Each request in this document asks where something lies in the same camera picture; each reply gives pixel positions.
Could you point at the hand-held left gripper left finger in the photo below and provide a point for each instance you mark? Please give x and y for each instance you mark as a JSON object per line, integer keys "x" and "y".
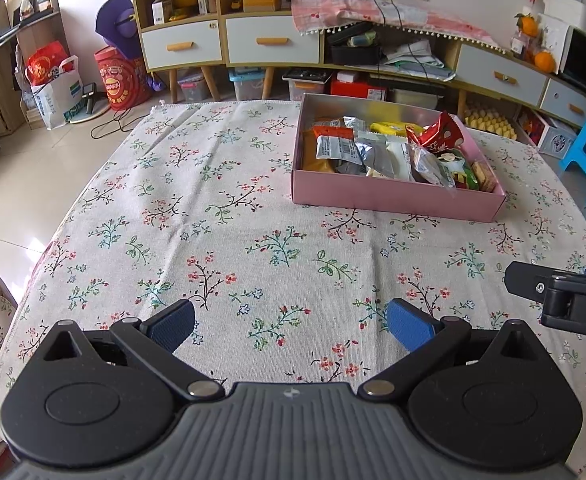
{"x": 173, "y": 322}

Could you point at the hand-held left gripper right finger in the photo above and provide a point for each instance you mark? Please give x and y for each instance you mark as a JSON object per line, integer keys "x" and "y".
{"x": 410, "y": 327}

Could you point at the clear wafer biscuit pack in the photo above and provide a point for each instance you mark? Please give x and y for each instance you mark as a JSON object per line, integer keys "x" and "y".
{"x": 484, "y": 177}

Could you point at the green snack packet with figure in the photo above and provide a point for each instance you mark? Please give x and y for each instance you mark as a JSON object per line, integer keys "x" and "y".
{"x": 460, "y": 172}

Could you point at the pink cardboard box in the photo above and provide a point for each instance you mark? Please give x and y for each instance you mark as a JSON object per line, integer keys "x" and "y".
{"x": 388, "y": 200}

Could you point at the long clear cracker packet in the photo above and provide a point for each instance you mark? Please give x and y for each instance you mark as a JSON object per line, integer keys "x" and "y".
{"x": 430, "y": 170}

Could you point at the cream white snack packet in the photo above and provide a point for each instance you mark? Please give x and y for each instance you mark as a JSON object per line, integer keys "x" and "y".
{"x": 399, "y": 160}

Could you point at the red snack packet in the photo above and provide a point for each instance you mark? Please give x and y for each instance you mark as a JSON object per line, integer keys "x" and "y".
{"x": 438, "y": 135}

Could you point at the mustard snack packet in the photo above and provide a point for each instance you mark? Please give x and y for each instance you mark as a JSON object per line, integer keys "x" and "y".
{"x": 318, "y": 165}

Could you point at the clear silver snack packet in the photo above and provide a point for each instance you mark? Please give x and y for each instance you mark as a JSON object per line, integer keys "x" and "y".
{"x": 335, "y": 149}

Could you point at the yellow snack packet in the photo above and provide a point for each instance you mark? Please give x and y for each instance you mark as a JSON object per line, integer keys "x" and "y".
{"x": 393, "y": 128}

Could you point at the orange-red foil snack packet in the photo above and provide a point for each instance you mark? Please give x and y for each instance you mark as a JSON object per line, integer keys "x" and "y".
{"x": 333, "y": 132}

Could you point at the floral tablecloth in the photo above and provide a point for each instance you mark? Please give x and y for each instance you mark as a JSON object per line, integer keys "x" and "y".
{"x": 173, "y": 200}

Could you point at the white printed box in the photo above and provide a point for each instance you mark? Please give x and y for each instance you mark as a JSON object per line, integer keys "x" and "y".
{"x": 548, "y": 132}

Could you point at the yellow egg tray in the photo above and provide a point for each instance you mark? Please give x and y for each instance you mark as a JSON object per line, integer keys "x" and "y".
{"x": 490, "y": 121}

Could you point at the white cabinet drawer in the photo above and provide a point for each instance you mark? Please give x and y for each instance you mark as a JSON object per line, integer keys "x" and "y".
{"x": 273, "y": 40}
{"x": 568, "y": 102}
{"x": 180, "y": 45}
{"x": 500, "y": 75}

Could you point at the wide clear storage bin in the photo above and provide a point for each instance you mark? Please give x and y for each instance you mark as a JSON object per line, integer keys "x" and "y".
{"x": 418, "y": 96}

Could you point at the orange fruit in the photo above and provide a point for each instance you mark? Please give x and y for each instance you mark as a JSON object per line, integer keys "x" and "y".
{"x": 527, "y": 24}
{"x": 544, "y": 61}

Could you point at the black tool on white base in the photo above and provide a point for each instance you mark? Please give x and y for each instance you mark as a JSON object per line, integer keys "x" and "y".
{"x": 90, "y": 107}

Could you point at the small clear storage bin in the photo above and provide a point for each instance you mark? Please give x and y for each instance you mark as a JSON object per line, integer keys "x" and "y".
{"x": 193, "y": 87}

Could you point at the red flat box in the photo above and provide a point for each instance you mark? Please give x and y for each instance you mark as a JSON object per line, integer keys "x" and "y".
{"x": 363, "y": 89}

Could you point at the pile of papers and cloths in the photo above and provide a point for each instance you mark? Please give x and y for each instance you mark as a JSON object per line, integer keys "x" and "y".
{"x": 415, "y": 60}

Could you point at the red gift bag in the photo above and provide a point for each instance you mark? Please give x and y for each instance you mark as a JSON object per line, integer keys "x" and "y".
{"x": 120, "y": 80}

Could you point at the clear bin with blue lid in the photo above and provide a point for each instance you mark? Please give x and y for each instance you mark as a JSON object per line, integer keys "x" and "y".
{"x": 248, "y": 85}

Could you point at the white shopping bag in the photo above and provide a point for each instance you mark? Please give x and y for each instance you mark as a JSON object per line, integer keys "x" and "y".
{"x": 55, "y": 95}

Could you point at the clear bin with dark lid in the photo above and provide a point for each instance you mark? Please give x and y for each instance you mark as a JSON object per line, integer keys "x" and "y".
{"x": 305, "y": 85}

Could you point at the white foam box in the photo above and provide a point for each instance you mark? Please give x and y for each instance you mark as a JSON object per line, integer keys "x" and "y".
{"x": 568, "y": 7}

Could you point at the black storage tray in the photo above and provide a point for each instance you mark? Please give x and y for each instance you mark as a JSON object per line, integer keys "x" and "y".
{"x": 353, "y": 50}

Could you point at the wooden cabinet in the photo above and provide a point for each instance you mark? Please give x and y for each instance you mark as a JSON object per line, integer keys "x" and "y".
{"x": 323, "y": 55}

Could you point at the purple toy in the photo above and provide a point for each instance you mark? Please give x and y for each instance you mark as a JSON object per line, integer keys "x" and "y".
{"x": 115, "y": 25}

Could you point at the small white carton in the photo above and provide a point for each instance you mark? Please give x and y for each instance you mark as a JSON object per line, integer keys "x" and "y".
{"x": 162, "y": 11}

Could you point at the pink fringed cloth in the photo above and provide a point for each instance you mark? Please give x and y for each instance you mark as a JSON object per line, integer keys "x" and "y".
{"x": 353, "y": 15}

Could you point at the wooden side shelf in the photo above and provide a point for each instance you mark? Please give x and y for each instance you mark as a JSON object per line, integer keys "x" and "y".
{"x": 18, "y": 35}

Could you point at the brown cardboard box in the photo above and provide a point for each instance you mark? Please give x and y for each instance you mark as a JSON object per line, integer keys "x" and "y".
{"x": 262, "y": 1}

